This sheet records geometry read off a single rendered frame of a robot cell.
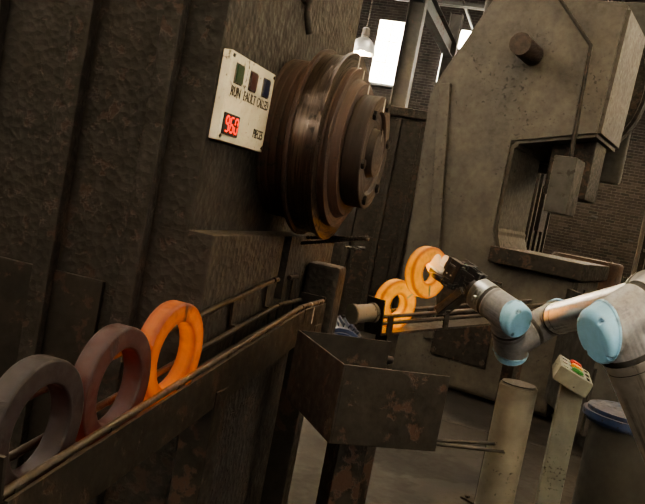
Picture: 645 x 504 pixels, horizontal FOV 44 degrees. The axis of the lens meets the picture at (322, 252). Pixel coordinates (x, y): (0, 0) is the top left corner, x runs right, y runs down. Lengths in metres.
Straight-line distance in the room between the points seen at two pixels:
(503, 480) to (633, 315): 1.09
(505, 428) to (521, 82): 2.54
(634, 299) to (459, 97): 3.21
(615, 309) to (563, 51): 3.11
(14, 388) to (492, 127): 3.93
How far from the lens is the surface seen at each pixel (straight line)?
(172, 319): 1.32
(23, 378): 1.01
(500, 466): 2.63
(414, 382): 1.40
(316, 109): 1.82
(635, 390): 1.74
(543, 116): 4.61
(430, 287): 2.35
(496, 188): 4.63
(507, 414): 2.59
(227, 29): 1.65
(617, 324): 1.67
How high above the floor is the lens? 0.99
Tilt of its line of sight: 4 degrees down
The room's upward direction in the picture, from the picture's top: 11 degrees clockwise
